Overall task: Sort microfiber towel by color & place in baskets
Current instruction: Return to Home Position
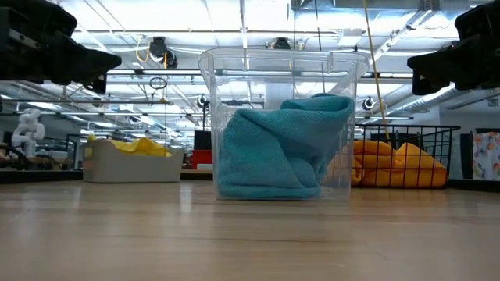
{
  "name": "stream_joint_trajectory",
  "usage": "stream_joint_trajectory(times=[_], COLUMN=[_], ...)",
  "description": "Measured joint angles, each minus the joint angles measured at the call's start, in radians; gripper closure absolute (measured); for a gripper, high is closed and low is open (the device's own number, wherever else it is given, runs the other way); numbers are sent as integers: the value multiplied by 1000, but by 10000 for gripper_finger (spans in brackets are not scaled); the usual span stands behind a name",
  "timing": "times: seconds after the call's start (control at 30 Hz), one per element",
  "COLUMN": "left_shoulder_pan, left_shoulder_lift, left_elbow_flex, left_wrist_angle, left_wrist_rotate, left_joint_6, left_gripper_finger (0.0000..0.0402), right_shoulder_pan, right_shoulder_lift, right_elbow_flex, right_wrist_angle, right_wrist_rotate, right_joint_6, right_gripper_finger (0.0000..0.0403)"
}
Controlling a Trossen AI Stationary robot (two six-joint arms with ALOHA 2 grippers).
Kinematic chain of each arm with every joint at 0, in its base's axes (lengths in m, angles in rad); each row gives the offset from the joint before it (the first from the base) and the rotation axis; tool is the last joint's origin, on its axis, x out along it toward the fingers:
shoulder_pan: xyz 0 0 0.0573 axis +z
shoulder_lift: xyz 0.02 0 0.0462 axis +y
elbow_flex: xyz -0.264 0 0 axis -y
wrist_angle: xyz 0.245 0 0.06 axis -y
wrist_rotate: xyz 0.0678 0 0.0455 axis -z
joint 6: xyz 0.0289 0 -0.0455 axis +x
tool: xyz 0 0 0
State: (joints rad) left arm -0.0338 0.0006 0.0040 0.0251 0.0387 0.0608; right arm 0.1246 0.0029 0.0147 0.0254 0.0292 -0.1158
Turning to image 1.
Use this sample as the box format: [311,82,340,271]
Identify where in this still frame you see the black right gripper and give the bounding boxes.
[406,0,500,97]

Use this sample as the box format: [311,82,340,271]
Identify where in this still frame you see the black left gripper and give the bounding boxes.
[0,0,123,95]

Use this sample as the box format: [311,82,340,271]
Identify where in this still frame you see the yellow microfiber towel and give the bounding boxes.
[85,133,98,158]
[109,136,173,158]

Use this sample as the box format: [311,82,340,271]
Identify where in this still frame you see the orange microfiber towel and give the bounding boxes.
[362,141,449,189]
[351,139,397,188]

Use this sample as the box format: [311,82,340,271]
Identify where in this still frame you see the small blue microfiber towel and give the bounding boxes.
[280,92,356,184]

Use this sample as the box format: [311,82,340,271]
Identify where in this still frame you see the large blue microfiber towel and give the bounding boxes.
[216,108,326,201]

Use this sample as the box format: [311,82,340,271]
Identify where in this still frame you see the white robot figure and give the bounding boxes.
[10,108,46,158]

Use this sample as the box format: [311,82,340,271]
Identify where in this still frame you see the colourful patterned poster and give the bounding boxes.
[472,131,500,182]

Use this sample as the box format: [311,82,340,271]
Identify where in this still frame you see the gray plastic bin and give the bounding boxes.
[82,138,186,184]

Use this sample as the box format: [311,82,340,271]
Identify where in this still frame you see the black box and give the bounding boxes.
[192,129,211,151]

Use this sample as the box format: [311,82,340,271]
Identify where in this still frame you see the red box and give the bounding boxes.
[191,148,214,170]

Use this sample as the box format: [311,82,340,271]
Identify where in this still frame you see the clear plastic bin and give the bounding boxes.
[197,47,370,202]

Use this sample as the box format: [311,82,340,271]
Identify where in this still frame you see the silver ventilation duct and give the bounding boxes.
[398,85,500,115]

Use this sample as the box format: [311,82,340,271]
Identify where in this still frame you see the black wire basket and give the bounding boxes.
[351,124,462,190]

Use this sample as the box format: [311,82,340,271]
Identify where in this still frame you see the hanging black cable loop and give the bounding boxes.
[148,75,169,91]

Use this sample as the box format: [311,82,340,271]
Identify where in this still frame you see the yellow cable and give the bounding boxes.
[362,0,392,141]

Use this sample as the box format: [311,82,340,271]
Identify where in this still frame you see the black ceiling cable reel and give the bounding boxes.
[272,36,292,51]
[148,35,179,69]

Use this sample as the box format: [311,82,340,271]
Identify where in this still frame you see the black post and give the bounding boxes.
[459,132,474,181]

